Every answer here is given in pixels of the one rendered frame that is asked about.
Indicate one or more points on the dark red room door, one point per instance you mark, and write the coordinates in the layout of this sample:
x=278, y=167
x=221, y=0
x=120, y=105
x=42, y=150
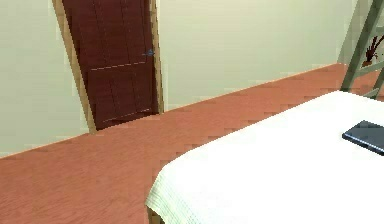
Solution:
x=111, y=60

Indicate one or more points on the white bed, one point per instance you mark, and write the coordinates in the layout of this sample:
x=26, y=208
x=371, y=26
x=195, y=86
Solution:
x=273, y=166

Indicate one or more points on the grey green ladder shelf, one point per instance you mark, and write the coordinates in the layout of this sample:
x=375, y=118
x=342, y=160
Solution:
x=361, y=46

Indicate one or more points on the dark red house plant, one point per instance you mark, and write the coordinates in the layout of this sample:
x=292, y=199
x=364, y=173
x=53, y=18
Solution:
x=372, y=53

